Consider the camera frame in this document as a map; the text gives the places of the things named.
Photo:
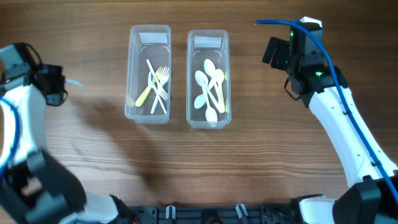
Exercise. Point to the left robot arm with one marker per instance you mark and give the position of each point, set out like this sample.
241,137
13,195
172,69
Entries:
35,187

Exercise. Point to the left clear plastic container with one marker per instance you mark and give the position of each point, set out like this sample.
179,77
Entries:
151,42

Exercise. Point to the clear plastic container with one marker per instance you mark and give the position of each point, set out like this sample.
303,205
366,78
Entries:
202,45
151,42

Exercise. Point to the right clear plastic container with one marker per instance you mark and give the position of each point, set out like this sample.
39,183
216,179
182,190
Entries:
202,45

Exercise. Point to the yellow plastic fork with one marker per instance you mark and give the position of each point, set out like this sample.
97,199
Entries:
141,99

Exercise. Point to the white fork thin handle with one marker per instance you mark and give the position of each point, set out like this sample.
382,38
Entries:
159,84

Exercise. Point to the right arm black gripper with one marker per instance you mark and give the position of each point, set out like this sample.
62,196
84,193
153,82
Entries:
278,54

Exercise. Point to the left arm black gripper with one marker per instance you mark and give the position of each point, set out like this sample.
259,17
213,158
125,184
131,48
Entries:
54,86

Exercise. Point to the pale blue white fork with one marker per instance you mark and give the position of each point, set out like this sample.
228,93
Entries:
74,82

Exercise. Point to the white spoon long thin handle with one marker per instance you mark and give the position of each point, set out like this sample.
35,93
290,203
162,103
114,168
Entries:
202,80

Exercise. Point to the cream spoon lowest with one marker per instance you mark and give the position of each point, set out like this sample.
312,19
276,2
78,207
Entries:
200,99

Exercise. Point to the white fork pointing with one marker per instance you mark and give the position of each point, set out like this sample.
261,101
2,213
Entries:
162,78

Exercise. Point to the cream fork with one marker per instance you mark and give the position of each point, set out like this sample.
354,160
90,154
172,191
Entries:
158,99

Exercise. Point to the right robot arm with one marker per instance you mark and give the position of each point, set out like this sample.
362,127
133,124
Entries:
313,79

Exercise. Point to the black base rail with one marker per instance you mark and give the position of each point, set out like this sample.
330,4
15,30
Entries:
260,214

